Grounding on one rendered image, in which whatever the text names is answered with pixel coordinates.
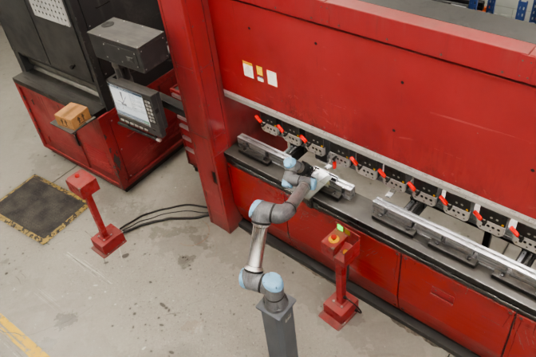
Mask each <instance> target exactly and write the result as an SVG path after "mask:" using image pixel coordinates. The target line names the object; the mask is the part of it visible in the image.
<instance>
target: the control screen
mask: <svg viewBox="0 0 536 357"><path fill-rule="evenodd" d="M108 85H109V87H110V90H111V93H112V97H113V99H114V102H115V105H116V109H117V111H118V112H119V113H121V114H123V115H125V116H128V117H131V118H133V119H135V120H138V121H140V122H142V123H145V124H147V125H150V123H149V121H148V116H147V113H146V110H145V107H144V102H143V100H142V96H141V95H138V94H135V93H134V92H129V91H128V90H125V89H122V88H119V87H117V86H115V85H112V84H108ZM122 107H123V108H124V109H125V110H124V109H122Z"/></svg>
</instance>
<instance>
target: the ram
mask: <svg viewBox="0 0 536 357"><path fill-rule="evenodd" d="M208 5H209V10H210V15H211V23H212V28H213V33H214V37H215V46H216V50H217V55H218V60H219V68H220V73H221V77H222V83H223V89H225V90H227V91H229V92H233V93H234V94H236V95H239V96H241V97H244V98H246V99H248V100H251V101H254V102H255V103H258V104H261V105H263V106H265V107H267V108H270V109H273V110H275V111H276V112H280V113H282V114H284V115H286V116H289V117H291V118H294V119H296V120H299V121H301V122H303V123H305V124H308V125H310V126H313V127H315V128H318V129H320V130H322V131H325V132H328V133H329V134H332V135H335V136H337V137H339V138H341V139H344V140H347V141H349V142H350V143H354V144H356V145H358V146H360V147H363V148H365V149H368V150H370V151H373V152H375V153H377V154H379V155H383V156H384V157H387V158H389V159H392V160H394V161H397V162H398V163H402V164H404V165H406V166H408V167H411V168H413V169H415V170H418V171H421V172H423V173H425V174H427V175H430V176H432V177H434V178H437V179H439V180H442V181H444V182H447V183H449V184H451V185H453V186H457V187H458V188H461V189H463V190H466V191H468V192H471V193H472V194H476V195H478V196H480V197H482V198H485V199H487V200H489V201H492V202H495V203H497V204H499V205H501V206H505V207H506V208H508V209H511V210H513V211H516V212H518V213H520V214H523V215H526V216H527V217H530V218H533V219H535V220H536V86H534V85H532V84H527V83H524V82H523V81H522V82H521V81H518V80H513V79H510V78H507V77H504V76H499V75H496V74H493V73H488V72H485V71H482V70H479V69H474V68H472V67H468V66H466V65H461V64H457V63H455V62H451V61H446V60H444V59H441V58H438V57H433V56H430V55H427V54H424V53H419V52H416V51H413V50H410V49H405V48H402V47H399V46H396V45H391V44H389V43H385V42H382V41H378V40H374V39H372V38H368V37H363V36H361V35H358V34H354V33H350V32H347V31H344V30H341V29H336V28H333V27H330V26H327V25H322V24H319V23H316V22H312V21H308V20H305V19H302V18H297V17H295V16H291V15H288V14H284V13H280V12H278V11H275V10H270V9H267V8H264V7H261V6H256V5H253V4H250V3H247V2H242V1H239V0H208ZM242 61H246V62H248V63H251V64H252V68H253V74H254V78H251V77H249V76H245V74H244V68H243V62H242ZM256 65H257V66H259V67H262V76H260V75H258V74H257V68H256ZM267 69H268V70H270V71H272V72H275V73H276V74H277V82H278V87H274V86H273V85H270V84H268V81H267V74H266V70H267ZM258 76H259V77H262V78H263V82H261V81H260V80H258ZM224 96H226V97H229V98H231V99H232V100H236V101H238V102H240V103H242V104H245V105H247V106H249V107H252V108H254V109H257V110H259V111H260V112H264V113H266V114H268V115H270V116H273V117H275V118H277V119H280V120H282V121H285V122H287V123H288V124H292V125H294V126H296V127H298V128H301V129H303V130H305V131H308V132H310V133H313V134H315V135H318V136H320V137H321V138H324V139H327V140H329V141H331V142H333V143H336V144H338V145H341V146H342V147H346V148H348V149H350V150H352V151H355V152H357V153H359V154H362V155H364V156H367V157H369V158H370V159H374V160H376V161H378V162H380V163H383V164H385V165H387V166H390V167H392V168H395V169H397V170H398V171H402V172H404V173H406V174H408V175H411V176H413V177H415V178H418V179H420V180H423V181H425V182H428V183H430V184H432V185H434V186H437V187H439V188H441V189H443V190H446V191H448V192H451V193H453V194H456V195H458V196H460V197H462V198H465V199H467V200H469V201H471V202H474V203H476V204H479V205H481V206H484V207H486V208H487V209H490V210H493V211H495V212H497V213H499V214H502V215H504V216H507V217H508V218H512V219H514V220H515V221H518V222H521V223H523V224H525V225H527V226H530V227H532V228H535V229H536V225H535V224H533V223H531V222H528V221H526V220H523V219H521V218H518V217H516V216H514V215H512V214H508V213H507V212H505V211H502V210H500V209H497V208H495V207H493V206H490V205H488V204H486V203H484V202H480V201H479V200H476V199H474V198H471V197H469V196H467V195H465V194H462V193H459V192H458V191H455V190H453V189H450V188H448V187H446V186H443V185H441V184H438V183H437V182H433V181H432V180H429V179H427V178H424V177H422V176H420V175H417V174H415V173H412V172H411V171H407V170H405V169H403V168H401V167H398V166H396V165H394V164H391V163H389V162H386V161H384V160H382V159H379V158H377V157H375V156H373V155H370V154H368V153H365V152H363V151H360V150H358V149H356V148H354V147H350V146H349V145H347V144H344V143H342V142H339V141H337V140H335V139H332V138H329V137H328V136H326V135H322V134H321V133H318V132H316V131H313V130H311V129H308V128H307V127H303V126H301V125H300V124H296V123H295V122H292V121H290V120H287V119H285V118H282V117H281V116H277V115H275V114H274V113H271V112H268V111H266V110H264V109H262V108H259V107H256V106H254V105H253V104H249V103H247V102H245V101H243V100H240V99H238V98H236V97H233V96H230V95H228V94H226V93H224Z"/></svg>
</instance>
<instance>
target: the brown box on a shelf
mask: <svg viewBox="0 0 536 357"><path fill-rule="evenodd" d="M54 116H55V120H54V121H52V122H50V124H52V125H53V126H55V127H57V128H60V129H61V130H63V131H66V132H68V133H69V134H71V135H72V134H73V133H74V132H76V131H78V130H79V129H81V128H82V127H84V126H85V125H86V124H88V123H90V122H91V121H93V120H94V119H96V117H95V116H93V115H91V114H90V113H89V110H88V108H87V107H85V106H83V105H81V104H75V103H72V102H71V103H69V104H68V105H66V106H65V107H63V109H61V110H60V111H59V112H57V113H56V114H54Z"/></svg>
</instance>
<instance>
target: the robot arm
mask: <svg viewBox="0 0 536 357"><path fill-rule="evenodd" d="M283 164H284V167H285V172H284V175H283V179H282V186H283V187H285V188H289V189H292V188H293V186H296V187H297V188H296V189H295V190H294V192H293V193H292V194H291V195H290V197H289V198H288V199H287V201H286V202H283V203H282V204H277V203H273V202H267V201H264V200H258V199H257V200H255V201H254V202H253V203H252V205H251V207H250V210H249V218H251V223H252V224H253V230H252V236H251V241H250V251H249V256H248V262H247V265H245V266H244V268H242V269H241V271H240V274H239V278H238V281H239V284H240V286H241V287H242V288H245V289H246V290H251V291H254V292H258V293H261V294H264V295H265V296H264V299H263V305H264V308H265V310H267V311H268V312H270V313H273V314H278V313H281V312H284V311H285V310H286V308H287V307H288V304H289V301H288V297H287V295H286V294H285V293H284V284H283V280H282V278H281V276H280V275H279V274H277V273H273V272H270V273H263V270H264V269H263V267H262V259H263V254H264V249H265V243H266V234H267V228H268V227H269V226H270V225H271V223H274V224H281V223H283V222H287V221H288V220H290V219H291V218H292V217H293V216H294V215H295V214H296V212H297V208H298V206H299V205H300V203H301V202H302V200H303V198H304V197H305V196H306V195H307V193H308V192H309V190H315V189H316V186H317V181H318V179H317V178H318V175H319V173H318V172H317V173H316V174H312V173H313V172H314V171H315V170H316V169H317V168H315V169H314V168H313V167H312V166H311V165H310V164H309V163H307V162H304V161H303V160H302V162H300V161H298V160H296V159H295V158H292V157H287V158H285V160H284V162H283ZM296 173H297V174H296ZM305 176H306V177H305Z"/></svg>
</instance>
